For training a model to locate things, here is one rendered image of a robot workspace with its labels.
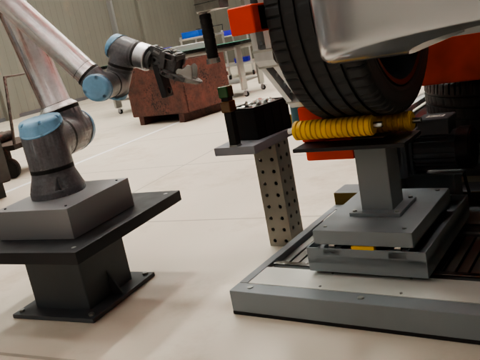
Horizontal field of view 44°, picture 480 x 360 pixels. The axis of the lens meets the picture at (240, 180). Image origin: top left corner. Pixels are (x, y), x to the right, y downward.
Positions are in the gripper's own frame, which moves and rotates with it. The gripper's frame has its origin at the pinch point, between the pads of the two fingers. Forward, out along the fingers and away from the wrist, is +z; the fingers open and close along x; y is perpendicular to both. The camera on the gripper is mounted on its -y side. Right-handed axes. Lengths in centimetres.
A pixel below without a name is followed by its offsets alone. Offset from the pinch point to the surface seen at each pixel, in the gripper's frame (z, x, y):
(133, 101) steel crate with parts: -291, 390, -188
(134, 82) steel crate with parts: -292, 388, -165
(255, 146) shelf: 23.5, 4.7, -15.7
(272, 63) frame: 33.3, -22.4, 20.5
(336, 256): 65, -18, -29
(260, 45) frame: 27.9, -20.8, 23.8
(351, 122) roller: 56, -13, 9
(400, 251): 82, -19, -18
